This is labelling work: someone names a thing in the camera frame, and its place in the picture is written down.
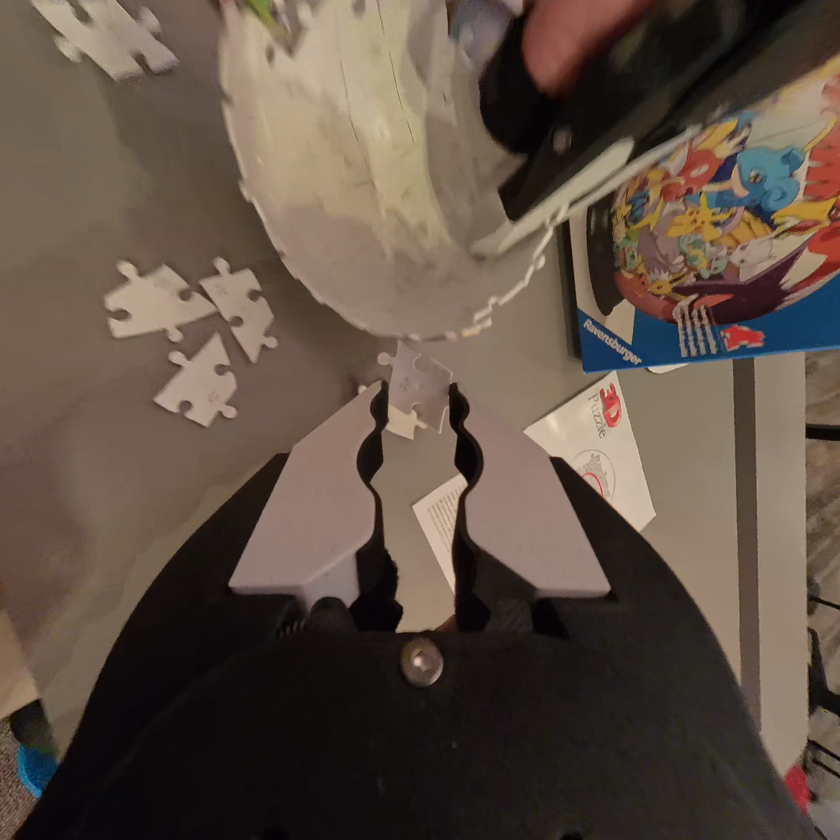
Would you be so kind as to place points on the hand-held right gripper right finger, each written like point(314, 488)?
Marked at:
point(535, 525)

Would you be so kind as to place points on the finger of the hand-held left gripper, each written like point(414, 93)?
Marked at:
point(558, 197)

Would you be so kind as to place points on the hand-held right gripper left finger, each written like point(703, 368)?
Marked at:
point(305, 525)

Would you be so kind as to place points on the single curved puzzle piece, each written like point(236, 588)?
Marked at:
point(403, 425)
point(417, 384)
point(200, 387)
point(243, 308)
point(157, 302)

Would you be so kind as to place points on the partly built white puzzle ball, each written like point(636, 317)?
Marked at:
point(367, 184)

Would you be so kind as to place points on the blue cartoon puzzle box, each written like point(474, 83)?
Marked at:
point(722, 229)

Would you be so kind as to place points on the two joined white puzzle pieces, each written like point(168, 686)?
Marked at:
point(111, 36)

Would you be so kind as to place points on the person's left hand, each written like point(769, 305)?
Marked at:
point(577, 39)

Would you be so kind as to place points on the folded paper instruction leaflet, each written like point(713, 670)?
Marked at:
point(610, 459)

